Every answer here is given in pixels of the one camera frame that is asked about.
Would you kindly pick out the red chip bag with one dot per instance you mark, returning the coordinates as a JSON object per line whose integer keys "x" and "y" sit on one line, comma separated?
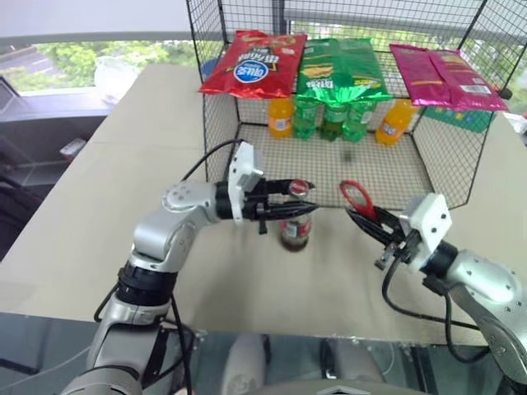
{"x": 255, "y": 66}

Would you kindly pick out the glass cola bottle red cap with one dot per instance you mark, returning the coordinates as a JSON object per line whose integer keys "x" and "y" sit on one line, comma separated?
{"x": 295, "y": 232}

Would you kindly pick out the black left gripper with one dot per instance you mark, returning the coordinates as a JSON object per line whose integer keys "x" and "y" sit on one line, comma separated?
{"x": 255, "y": 202}

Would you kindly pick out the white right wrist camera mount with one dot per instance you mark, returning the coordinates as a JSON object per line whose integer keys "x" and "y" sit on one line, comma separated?
{"x": 432, "y": 222}

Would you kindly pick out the pink chip bag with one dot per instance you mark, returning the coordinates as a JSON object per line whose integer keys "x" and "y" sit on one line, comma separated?
{"x": 444, "y": 78}

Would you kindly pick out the grey rounded shape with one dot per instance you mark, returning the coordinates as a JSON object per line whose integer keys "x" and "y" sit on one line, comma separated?
{"x": 247, "y": 366}

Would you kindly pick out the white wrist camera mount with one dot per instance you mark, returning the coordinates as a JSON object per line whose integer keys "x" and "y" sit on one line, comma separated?
{"x": 432, "y": 222}
{"x": 243, "y": 164}

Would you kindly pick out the orange soda bottle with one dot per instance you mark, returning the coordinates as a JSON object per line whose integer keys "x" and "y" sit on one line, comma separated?
{"x": 281, "y": 119}
{"x": 393, "y": 123}

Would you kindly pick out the green printed box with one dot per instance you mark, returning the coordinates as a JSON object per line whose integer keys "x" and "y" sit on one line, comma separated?
{"x": 461, "y": 119}

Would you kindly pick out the white crumpled plastic bag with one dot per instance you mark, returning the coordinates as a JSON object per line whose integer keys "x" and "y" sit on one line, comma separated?
{"x": 516, "y": 127}

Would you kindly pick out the green soda bottle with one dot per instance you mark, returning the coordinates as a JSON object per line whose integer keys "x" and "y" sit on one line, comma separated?
{"x": 306, "y": 121}
{"x": 333, "y": 123}
{"x": 358, "y": 121}

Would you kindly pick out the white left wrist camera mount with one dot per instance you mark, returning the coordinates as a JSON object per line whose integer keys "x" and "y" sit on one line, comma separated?
{"x": 243, "y": 164}

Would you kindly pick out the red white small box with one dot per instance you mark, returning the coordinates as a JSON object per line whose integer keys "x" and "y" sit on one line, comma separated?
{"x": 74, "y": 147}

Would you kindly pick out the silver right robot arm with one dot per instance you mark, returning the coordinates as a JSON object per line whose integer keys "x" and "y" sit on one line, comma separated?
{"x": 486, "y": 288}

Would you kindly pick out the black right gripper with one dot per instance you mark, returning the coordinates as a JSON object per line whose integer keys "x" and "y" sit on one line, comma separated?
{"x": 403, "y": 243}

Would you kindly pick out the green chip bag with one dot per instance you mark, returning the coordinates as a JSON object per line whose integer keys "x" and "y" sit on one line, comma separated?
{"x": 341, "y": 70}

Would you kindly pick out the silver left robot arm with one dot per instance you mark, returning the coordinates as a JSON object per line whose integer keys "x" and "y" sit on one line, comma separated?
{"x": 164, "y": 234}

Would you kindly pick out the red round lid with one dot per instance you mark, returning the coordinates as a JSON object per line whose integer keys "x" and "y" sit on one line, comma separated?
{"x": 367, "y": 205}

